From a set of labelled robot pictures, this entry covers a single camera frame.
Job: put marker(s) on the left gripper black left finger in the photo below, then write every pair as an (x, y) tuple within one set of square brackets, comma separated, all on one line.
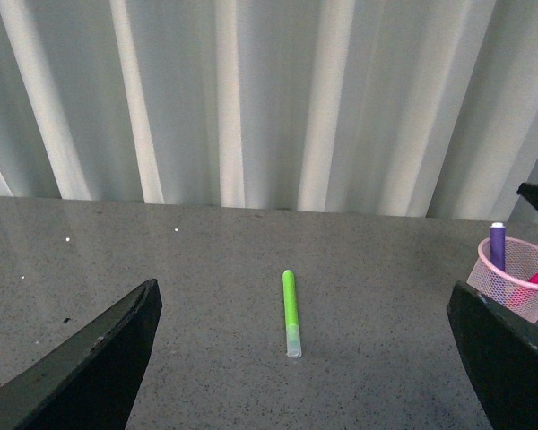
[(92, 379)]

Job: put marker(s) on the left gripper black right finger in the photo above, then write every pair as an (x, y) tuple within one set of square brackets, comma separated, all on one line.
[(499, 352)]

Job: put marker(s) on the purple pen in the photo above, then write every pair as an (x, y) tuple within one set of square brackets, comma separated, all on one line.
[(498, 260)]

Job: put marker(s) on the pink mesh cup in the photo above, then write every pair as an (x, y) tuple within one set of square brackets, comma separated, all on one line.
[(510, 288)]

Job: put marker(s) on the white curtain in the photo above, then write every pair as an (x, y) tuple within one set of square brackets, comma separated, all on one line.
[(405, 108)]

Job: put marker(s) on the green pen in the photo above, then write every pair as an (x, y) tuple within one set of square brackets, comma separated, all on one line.
[(291, 316)]

